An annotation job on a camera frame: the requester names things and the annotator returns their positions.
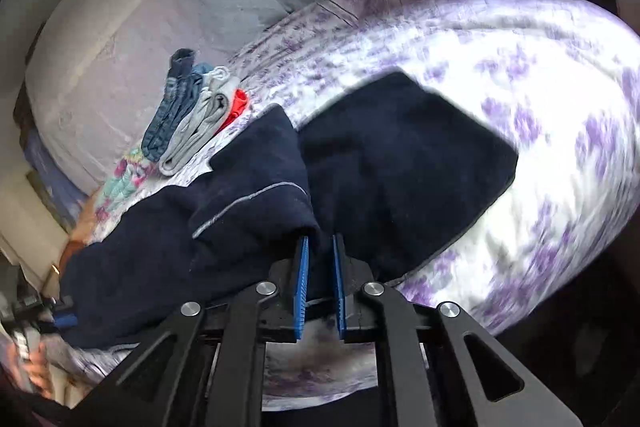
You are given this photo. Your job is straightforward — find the folded light grey garment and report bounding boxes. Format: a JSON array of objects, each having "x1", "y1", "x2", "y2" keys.
[{"x1": 158, "y1": 67, "x2": 242, "y2": 176}]

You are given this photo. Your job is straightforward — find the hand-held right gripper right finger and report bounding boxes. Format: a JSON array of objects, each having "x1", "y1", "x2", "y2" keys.
[{"x1": 332, "y1": 234, "x2": 583, "y2": 427}]

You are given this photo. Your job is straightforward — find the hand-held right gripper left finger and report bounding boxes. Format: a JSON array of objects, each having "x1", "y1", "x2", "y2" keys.
[{"x1": 65, "y1": 236, "x2": 310, "y2": 427}]

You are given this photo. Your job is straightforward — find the person's left hand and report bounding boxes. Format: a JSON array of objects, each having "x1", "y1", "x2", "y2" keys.
[{"x1": 17, "y1": 341, "x2": 57, "y2": 400}]

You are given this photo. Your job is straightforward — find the blue cloth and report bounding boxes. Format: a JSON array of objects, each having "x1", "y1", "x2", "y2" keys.
[{"x1": 24, "y1": 129, "x2": 88, "y2": 233}]

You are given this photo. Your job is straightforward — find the colourful floral cloth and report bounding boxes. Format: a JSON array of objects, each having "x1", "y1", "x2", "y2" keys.
[{"x1": 91, "y1": 146, "x2": 167, "y2": 220}]

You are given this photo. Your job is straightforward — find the folded blue denim garment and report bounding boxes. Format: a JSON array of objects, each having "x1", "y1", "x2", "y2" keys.
[{"x1": 141, "y1": 48, "x2": 216, "y2": 160}]

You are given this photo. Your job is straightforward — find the navy blue pants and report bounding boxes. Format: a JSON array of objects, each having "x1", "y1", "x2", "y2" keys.
[{"x1": 59, "y1": 72, "x2": 521, "y2": 350}]

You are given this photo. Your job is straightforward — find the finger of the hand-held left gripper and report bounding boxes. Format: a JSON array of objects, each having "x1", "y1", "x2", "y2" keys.
[{"x1": 47, "y1": 302, "x2": 79, "y2": 331}]

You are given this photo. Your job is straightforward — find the folded red garment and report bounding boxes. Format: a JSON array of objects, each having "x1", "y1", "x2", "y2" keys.
[{"x1": 220, "y1": 88, "x2": 250, "y2": 134}]

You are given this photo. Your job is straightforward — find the purple floral white blanket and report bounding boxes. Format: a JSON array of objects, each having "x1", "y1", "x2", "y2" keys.
[{"x1": 65, "y1": 0, "x2": 640, "y2": 413}]

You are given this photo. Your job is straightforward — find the grey pillow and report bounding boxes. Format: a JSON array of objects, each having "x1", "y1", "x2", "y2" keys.
[{"x1": 24, "y1": 0, "x2": 351, "y2": 195}]

